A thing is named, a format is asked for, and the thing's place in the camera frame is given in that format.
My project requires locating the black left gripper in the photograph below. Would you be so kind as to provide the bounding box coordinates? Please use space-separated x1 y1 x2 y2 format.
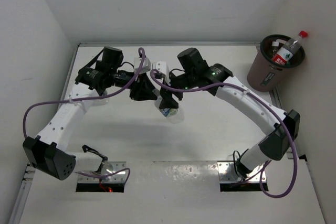
109 68 157 101

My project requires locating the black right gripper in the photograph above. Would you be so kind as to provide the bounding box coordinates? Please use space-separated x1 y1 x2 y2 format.
159 70 196 108

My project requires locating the blue label clear bottle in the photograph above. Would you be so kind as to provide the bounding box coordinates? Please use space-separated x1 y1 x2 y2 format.
153 89 184 124

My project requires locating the red cap labelled bottle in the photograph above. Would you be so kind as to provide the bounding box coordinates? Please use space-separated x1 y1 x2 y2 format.
271 30 308 65

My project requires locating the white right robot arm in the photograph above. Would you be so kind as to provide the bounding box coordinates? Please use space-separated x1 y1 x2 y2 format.
170 48 300 178

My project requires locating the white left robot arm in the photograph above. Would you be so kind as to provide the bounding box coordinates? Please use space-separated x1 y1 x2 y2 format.
23 47 151 180

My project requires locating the brown bin black rim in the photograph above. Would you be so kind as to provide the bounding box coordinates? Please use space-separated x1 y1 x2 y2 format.
247 34 305 92

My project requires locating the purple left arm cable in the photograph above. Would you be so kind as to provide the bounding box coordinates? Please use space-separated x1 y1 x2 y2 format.
23 47 146 183

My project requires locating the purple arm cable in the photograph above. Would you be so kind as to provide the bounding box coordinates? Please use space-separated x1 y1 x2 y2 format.
23 47 146 183
150 69 299 198

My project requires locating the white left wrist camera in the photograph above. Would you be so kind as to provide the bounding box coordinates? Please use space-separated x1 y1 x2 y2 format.
133 57 152 74

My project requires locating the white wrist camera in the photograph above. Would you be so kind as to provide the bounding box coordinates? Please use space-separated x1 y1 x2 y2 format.
133 57 152 74
152 61 170 84

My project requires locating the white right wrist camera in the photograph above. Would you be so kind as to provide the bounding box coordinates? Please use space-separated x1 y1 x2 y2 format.
152 61 170 84

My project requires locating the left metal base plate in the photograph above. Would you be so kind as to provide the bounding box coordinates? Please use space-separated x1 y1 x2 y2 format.
78 162 130 184

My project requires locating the metal base plate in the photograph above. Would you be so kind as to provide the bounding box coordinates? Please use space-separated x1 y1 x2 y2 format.
217 161 263 185
78 162 130 184

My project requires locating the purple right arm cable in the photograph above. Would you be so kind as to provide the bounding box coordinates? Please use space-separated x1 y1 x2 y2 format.
150 69 299 198

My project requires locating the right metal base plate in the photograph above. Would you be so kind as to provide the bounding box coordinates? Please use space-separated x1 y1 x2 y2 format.
217 161 263 185

